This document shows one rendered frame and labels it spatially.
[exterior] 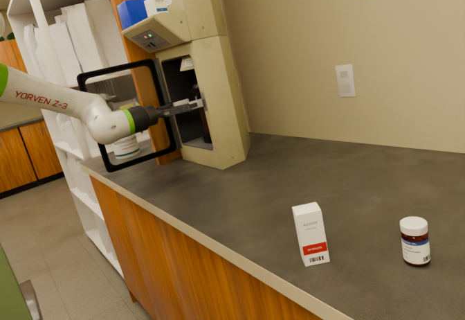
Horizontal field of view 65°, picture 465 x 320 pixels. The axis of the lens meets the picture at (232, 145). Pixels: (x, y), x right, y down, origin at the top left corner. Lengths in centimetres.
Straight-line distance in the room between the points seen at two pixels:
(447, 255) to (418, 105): 61
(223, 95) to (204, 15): 28
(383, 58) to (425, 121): 24
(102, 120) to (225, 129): 43
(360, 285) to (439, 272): 13
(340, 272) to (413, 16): 79
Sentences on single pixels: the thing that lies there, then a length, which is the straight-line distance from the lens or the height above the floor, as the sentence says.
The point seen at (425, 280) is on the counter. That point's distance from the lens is 70.
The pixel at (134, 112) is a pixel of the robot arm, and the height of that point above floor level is 122.
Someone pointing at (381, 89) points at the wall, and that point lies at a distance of 131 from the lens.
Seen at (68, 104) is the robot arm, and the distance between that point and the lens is 133.
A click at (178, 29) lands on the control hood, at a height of 145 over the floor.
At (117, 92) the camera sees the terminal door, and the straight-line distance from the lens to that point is 151.
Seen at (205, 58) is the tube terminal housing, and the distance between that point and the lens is 130.
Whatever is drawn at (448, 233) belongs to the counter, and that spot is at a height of 94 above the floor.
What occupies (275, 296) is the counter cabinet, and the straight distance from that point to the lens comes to 84.
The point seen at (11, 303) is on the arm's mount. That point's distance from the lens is 78.
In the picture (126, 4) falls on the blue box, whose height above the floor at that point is 158.
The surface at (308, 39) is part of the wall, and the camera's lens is 146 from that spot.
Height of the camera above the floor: 136
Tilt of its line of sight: 15 degrees down
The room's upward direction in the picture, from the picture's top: 13 degrees counter-clockwise
